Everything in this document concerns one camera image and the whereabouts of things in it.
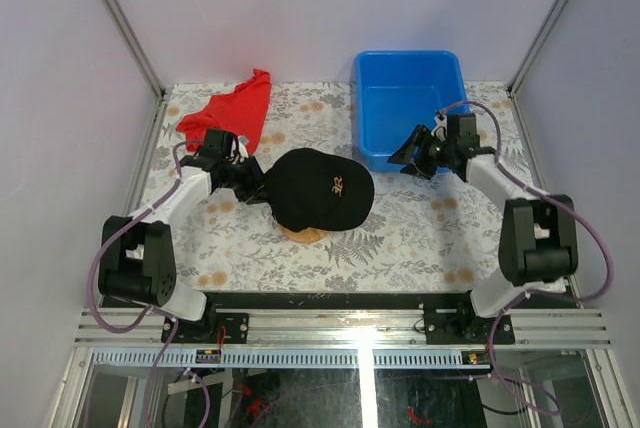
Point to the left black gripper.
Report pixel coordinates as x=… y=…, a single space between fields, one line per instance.
x=260 y=195

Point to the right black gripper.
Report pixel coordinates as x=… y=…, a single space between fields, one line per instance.
x=420 y=137

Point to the black cap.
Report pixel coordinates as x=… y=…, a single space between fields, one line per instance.
x=307 y=188

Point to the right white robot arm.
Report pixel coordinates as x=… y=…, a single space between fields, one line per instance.
x=538 y=243

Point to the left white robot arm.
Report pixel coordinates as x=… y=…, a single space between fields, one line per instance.
x=136 y=261

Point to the wooden hat stand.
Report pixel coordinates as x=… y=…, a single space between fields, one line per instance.
x=305 y=236

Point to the blue plastic bin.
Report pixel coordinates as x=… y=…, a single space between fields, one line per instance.
x=394 y=91

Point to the floral table mat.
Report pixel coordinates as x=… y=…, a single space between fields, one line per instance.
x=422 y=236

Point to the red cloth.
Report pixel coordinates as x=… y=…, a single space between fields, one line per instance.
x=242 y=112

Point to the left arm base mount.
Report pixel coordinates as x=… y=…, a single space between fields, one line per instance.
x=215 y=327

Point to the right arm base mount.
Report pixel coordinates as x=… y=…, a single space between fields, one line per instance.
x=450 y=320

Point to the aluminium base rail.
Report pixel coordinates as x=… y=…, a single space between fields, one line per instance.
x=537 y=329

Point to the left aluminium frame post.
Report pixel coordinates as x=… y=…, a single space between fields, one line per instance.
x=133 y=45

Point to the aluminium frame post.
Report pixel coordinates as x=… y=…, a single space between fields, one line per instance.
x=544 y=32
x=133 y=45

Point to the right aluminium frame post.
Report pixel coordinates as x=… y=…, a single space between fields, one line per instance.
x=544 y=32

